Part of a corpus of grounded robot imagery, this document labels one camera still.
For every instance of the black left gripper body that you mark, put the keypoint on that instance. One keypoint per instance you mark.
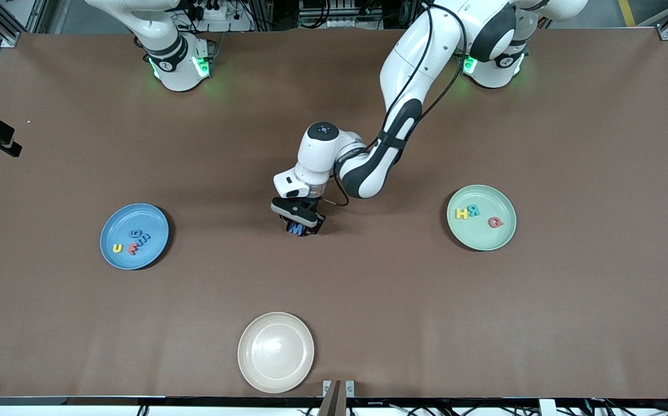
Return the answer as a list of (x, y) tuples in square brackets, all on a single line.
[(315, 203)]

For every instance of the blue foam capital letter M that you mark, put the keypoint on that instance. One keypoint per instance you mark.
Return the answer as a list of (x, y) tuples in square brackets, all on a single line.
[(297, 230)]

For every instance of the blue foam letter g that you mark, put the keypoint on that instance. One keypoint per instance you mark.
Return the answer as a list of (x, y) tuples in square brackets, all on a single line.
[(134, 233)]

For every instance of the yellow foam letter H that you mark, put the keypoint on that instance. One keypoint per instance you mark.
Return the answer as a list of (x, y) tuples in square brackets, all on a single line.
[(461, 214)]

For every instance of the pink foam letter w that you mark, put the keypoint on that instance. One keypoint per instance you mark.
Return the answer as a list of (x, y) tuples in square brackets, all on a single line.
[(133, 249)]

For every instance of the teal foam letter R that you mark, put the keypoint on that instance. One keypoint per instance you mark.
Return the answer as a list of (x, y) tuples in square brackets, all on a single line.
[(474, 211)]

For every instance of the red foam letter Q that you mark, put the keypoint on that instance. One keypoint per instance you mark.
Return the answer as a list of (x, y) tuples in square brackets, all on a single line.
[(491, 222)]

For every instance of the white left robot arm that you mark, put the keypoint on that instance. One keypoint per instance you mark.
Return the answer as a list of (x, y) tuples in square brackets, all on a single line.
[(409, 69)]

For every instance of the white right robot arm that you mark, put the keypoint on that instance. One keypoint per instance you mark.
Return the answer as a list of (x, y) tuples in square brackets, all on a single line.
[(175, 69)]

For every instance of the beige plate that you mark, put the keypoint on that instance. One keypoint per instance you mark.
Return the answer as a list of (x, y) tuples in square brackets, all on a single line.
[(276, 352)]

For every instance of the blue plate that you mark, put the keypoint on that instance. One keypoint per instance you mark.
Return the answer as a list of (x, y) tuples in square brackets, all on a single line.
[(134, 222)]

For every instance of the green plate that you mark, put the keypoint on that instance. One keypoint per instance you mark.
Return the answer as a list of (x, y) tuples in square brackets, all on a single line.
[(481, 237)]

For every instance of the metal equipment rack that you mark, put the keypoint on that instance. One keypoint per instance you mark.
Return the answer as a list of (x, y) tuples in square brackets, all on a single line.
[(339, 14)]

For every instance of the white power strip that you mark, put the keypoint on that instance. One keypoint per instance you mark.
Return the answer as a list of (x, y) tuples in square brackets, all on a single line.
[(224, 20)]

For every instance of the small grey metal bracket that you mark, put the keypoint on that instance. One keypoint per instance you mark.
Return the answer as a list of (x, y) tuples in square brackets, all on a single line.
[(349, 388), (326, 388)]

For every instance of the brown camera mount post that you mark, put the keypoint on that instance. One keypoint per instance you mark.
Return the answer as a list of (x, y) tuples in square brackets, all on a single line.
[(331, 401)]

